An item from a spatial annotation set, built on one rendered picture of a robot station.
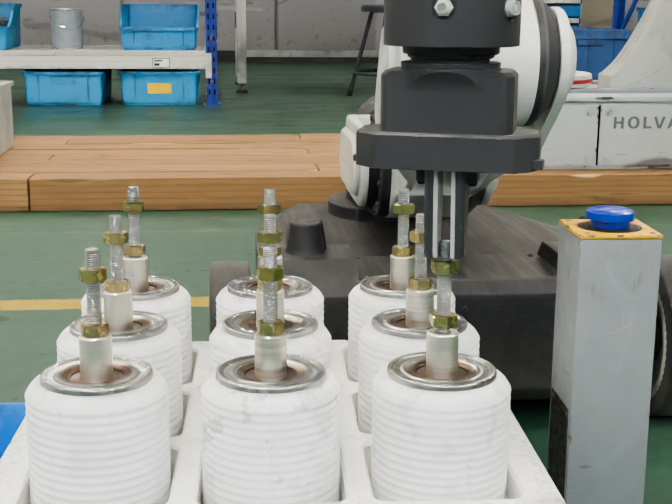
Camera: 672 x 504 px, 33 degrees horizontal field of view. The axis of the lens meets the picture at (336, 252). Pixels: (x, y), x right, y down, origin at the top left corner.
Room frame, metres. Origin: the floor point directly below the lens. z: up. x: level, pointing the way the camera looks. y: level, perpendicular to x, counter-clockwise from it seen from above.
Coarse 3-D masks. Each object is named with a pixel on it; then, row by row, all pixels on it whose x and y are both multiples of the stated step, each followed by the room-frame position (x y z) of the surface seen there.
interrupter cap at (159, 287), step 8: (152, 280) 0.99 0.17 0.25; (160, 280) 0.99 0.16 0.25; (168, 280) 0.99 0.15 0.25; (104, 288) 0.96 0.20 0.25; (152, 288) 0.97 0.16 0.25; (160, 288) 0.96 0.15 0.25; (168, 288) 0.96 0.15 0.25; (176, 288) 0.96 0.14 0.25; (136, 296) 0.93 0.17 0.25; (144, 296) 0.93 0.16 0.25; (152, 296) 0.93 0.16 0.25; (160, 296) 0.94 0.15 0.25
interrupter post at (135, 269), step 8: (128, 256) 0.97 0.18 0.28; (144, 256) 0.97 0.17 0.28; (128, 264) 0.96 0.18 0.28; (136, 264) 0.96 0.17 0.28; (144, 264) 0.96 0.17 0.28; (128, 272) 0.96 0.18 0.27; (136, 272) 0.96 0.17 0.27; (144, 272) 0.96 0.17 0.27; (136, 280) 0.96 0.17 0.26; (144, 280) 0.96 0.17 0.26; (136, 288) 0.96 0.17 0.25; (144, 288) 0.96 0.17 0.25
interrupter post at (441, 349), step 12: (432, 336) 0.74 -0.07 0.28; (444, 336) 0.73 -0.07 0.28; (456, 336) 0.74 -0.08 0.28; (432, 348) 0.74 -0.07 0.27; (444, 348) 0.73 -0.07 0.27; (456, 348) 0.74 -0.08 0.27; (432, 360) 0.74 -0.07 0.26; (444, 360) 0.73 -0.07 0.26; (456, 360) 0.74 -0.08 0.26; (432, 372) 0.74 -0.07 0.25; (444, 372) 0.73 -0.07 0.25; (456, 372) 0.74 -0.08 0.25
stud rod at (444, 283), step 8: (440, 240) 0.75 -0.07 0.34; (448, 240) 0.75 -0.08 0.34; (440, 248) 0.74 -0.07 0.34; (448, 248) 0.74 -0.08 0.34; (440, 256) 0.74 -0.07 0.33; (448, 256) 0.74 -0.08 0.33; (440, 280) 0.74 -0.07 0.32; (448, 280) 0.74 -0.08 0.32; (440, 288) 0.74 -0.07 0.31; (448, 288) 0.74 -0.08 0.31; (440, 296) 0.74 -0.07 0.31; (448, 296) 0.74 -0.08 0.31; (440, 304) 0.74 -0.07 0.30; (448, 304) 0.74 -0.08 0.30; (440, 312) 0.74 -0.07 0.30; (448, 312) 0.74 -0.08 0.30
